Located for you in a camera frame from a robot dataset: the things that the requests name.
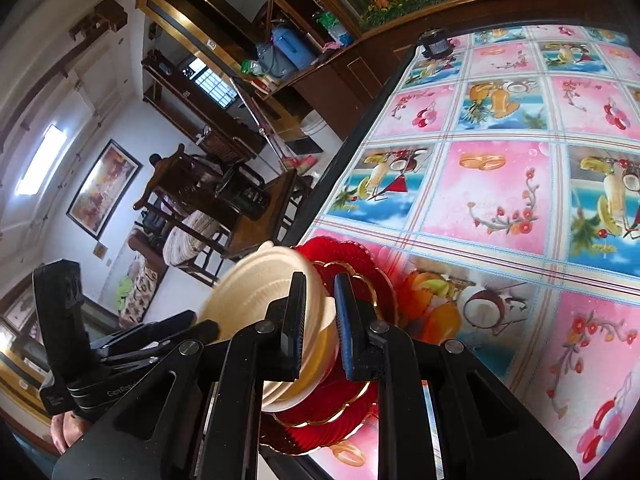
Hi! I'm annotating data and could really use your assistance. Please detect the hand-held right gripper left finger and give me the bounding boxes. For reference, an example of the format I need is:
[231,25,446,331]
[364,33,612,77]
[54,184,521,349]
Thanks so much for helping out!
[52,271,308,480]

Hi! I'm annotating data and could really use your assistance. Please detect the sofa with patterned cushions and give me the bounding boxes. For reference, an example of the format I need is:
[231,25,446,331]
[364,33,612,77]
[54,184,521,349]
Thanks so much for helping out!
[116,227,172,329]

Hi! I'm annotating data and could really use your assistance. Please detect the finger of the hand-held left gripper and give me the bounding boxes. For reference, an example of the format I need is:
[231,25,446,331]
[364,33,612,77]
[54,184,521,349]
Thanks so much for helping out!
[91,309,197,354]
[101,319,221,367]

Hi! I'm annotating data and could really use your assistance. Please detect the cream plate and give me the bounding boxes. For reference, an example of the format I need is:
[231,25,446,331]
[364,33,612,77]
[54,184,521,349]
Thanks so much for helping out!
[199,241,343,412]

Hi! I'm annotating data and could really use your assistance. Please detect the person's left hand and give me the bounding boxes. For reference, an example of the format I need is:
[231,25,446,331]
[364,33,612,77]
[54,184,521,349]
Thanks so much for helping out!
[50,409,94,457]

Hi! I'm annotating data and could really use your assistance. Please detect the rectangular ceiling light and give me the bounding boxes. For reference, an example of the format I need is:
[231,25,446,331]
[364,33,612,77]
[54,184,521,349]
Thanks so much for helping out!
[15,124,69,197]

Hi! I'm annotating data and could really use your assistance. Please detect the black tabletop appliance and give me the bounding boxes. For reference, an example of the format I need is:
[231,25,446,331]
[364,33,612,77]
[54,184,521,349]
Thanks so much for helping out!
[215,167,269,222]

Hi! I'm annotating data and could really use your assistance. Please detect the mop with metal pole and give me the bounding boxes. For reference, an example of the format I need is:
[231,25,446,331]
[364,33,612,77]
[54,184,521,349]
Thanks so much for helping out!
[232,77,319,175]

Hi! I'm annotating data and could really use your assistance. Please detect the large framed painting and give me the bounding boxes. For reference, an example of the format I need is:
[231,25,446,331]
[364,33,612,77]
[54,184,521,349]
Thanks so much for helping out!
[66,139,144,241]

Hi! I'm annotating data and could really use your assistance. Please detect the wooden sideboard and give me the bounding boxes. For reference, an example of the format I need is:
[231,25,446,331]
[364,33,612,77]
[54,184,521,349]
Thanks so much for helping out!
[292,0,618,142]

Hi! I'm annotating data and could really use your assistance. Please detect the wooden wall bracket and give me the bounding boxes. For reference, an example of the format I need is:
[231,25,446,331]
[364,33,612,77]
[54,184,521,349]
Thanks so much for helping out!
[67,0,129,44]

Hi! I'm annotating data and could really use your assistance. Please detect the white bucket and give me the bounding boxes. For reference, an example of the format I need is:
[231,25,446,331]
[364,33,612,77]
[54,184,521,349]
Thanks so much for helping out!
[299,111,327,137]

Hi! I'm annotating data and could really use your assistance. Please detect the wooden armchair with cushion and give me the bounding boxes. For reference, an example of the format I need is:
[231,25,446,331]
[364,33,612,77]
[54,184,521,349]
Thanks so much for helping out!
[132,144,242,287]

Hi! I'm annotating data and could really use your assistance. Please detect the wooden display cabinet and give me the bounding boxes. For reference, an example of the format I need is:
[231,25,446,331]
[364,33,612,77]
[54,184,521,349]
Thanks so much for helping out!
[135,0,323,162]

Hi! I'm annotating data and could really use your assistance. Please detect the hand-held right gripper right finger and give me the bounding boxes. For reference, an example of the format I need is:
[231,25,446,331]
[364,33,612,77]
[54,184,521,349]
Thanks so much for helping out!
[333,272,581,480]

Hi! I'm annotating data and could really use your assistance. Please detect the black jar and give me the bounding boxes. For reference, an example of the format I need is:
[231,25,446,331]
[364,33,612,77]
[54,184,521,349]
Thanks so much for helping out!
[417,29,457,60]

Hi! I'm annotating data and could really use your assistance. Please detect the wooden side table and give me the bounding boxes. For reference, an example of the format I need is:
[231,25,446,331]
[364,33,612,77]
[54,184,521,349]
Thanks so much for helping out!
[220,167,302,262]

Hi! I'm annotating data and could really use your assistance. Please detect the small red gold-rimmed plate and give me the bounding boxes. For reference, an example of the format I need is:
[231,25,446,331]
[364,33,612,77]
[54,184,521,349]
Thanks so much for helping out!
[272,259,379,429]

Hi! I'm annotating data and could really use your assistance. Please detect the large red glass plate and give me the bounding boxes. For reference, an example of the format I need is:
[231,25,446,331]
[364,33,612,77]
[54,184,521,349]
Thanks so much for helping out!
[259,236,402,457]

